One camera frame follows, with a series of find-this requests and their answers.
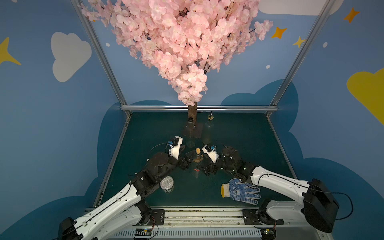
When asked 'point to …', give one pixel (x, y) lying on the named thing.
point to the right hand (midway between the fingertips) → (203, 158)
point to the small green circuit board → (143, 232)
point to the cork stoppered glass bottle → (197, 162)
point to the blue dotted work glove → (240, 190)
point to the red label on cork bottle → (196, 170)
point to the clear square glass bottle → (208, 136)
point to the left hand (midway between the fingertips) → (190, 146)
